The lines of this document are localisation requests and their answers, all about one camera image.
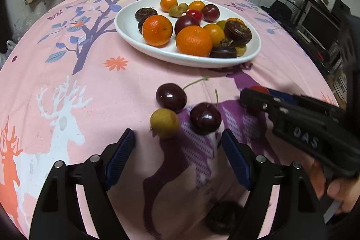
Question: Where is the large orange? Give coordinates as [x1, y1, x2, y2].
[142, 14, 173, 47]
[176, 25, 213, 58]

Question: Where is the black hat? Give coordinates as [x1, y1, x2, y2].
[261, 1, 293, 19]

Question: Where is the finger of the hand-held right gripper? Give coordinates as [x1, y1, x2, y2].
[240, 89, 282, 114]
[268, 90, 310, 105]

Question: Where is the black speaker box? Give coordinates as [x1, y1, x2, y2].
[332, 0, 351, 22]

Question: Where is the black media stand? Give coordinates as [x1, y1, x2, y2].
[261, 5, 348, 80]

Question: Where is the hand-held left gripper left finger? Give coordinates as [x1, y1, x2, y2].
[29, 129, 135, 240]

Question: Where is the red cherry tomato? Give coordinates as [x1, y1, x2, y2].
[250, 85, 270, 95]
[186, 9, 203, 22]

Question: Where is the black computer monitor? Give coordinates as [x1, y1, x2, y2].
[299, 2, 342, 50]

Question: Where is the dark red plum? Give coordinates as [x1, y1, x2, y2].
[201, 4, 220, 23]
[174, 15, 201, 36]

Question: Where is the dark red cherry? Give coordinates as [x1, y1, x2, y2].
[156, 76, 210, 113]
[189, 89, 223, 136]

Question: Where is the clear plastic bag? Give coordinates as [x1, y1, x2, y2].
[0, 40, 16, 70]

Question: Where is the white oval plate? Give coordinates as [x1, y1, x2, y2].
[114, 0, 261, 69]

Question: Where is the person's right hand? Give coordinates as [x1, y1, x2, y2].
[309, 161, 360, 214]

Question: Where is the pink printed tablecloth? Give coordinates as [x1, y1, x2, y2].
[0, 0, 338, 240]

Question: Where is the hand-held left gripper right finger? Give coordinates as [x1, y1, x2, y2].
[222, 129, 328, 240]

